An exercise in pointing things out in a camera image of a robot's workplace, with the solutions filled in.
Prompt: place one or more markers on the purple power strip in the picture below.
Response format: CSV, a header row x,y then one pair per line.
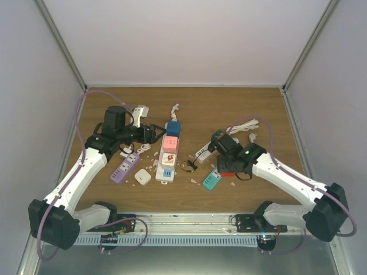
x,y
122,172

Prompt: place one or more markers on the pink cube socket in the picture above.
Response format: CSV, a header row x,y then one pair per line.
x,y
170,144

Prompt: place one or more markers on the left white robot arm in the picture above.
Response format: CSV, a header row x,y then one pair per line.
x,y
115,130

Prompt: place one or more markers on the red cube socket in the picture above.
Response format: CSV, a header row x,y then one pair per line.
x,y
227,174

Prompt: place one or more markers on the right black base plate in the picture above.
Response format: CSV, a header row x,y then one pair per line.
x,y
245,223

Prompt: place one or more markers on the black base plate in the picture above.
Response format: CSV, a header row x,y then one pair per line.
x,y
121,227
245,223

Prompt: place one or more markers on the white power strip green ports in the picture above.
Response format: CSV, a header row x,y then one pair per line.
x,y
222,144

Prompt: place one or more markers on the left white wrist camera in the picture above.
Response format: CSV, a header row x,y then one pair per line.
x,y
140,112

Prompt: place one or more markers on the small white adapter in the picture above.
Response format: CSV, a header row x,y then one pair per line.
x,y
142,177

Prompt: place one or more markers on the dark green cube socket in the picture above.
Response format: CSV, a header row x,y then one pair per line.
x,y
217,135

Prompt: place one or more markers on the grey slotted cable duct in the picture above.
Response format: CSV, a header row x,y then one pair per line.
x,y
184,240

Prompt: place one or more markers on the aluminium front rail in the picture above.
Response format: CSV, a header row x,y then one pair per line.
x,y
183,222

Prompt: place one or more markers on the long white power strip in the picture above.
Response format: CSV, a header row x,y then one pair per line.
x,y
163,174

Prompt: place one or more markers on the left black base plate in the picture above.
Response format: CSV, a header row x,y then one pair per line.
x,y
121,227

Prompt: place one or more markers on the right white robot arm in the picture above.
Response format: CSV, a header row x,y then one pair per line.
x,y
322,209

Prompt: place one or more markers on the teal power strip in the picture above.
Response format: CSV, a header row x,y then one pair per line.
x,y
212,179

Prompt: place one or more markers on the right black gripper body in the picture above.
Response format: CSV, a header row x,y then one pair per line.
x,y
226,167

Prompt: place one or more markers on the white cube socket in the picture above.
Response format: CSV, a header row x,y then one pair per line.
x,y
169,159

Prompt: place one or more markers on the blue cube socket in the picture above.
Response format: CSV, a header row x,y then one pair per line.
x,y
173,129

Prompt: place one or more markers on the black charger with cable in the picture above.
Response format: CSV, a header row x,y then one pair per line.
x,y
190,163

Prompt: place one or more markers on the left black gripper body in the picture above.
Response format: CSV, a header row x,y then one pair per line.
x,y
140,138

